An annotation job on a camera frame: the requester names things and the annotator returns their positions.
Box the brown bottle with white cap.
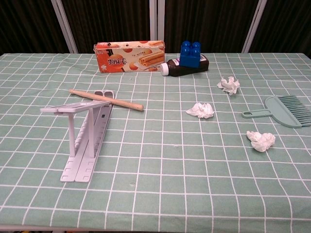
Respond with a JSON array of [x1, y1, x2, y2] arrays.
[[159, 54, 210, 78]]

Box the white slanted frame post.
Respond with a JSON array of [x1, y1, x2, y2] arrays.
[[51, 0, 79, 54], [241, 0, 268, 53]]

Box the white plastic rack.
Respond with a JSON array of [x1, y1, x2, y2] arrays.
[[40, 90, 115, 183]]

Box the white tissue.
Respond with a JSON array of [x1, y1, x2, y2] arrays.
[[216, 76, 241, 96], [246, 130, 276, 153], [186, 102, 215, 119]]

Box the dark pleated curtain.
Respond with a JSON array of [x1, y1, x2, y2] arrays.
[[0, 0, 311, 56]]

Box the wooden stick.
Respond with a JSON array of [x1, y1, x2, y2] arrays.
[[69, 89, 144, 112]]

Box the orange egg roll snack box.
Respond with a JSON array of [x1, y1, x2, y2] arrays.
[[94, 40, 166, 73]]

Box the blue toy building block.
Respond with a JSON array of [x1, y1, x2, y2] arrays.
[[179, 40, 203, 68]]

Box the white upright frame post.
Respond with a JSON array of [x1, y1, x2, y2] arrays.
[[149, 0, 157, 42], [157, 0, 166, 53]]

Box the small green hand broom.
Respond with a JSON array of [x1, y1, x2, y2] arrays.
[[242, 95, 309, 129]]

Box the green checked tablecloth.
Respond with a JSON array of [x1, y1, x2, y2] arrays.
[[0, 52, 311, 231]]

